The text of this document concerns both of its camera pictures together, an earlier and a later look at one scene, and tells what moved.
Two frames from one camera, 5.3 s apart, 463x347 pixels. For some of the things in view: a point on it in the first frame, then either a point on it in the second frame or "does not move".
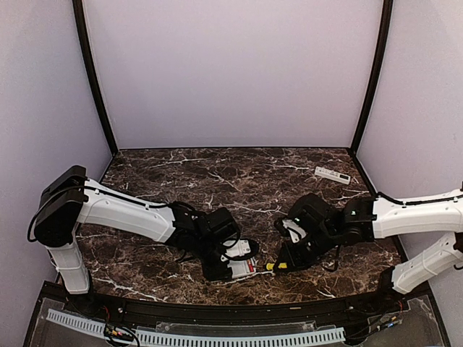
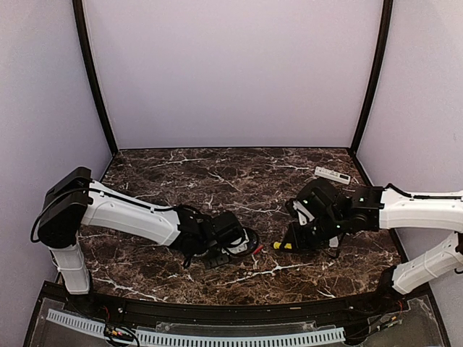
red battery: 251,267 -> 258,249
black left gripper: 217,275 -> 210,262
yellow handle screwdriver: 270,266 -> 277,244
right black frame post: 375,74 does not move
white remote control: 336,176 does not move
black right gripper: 294,262 -> 297,241
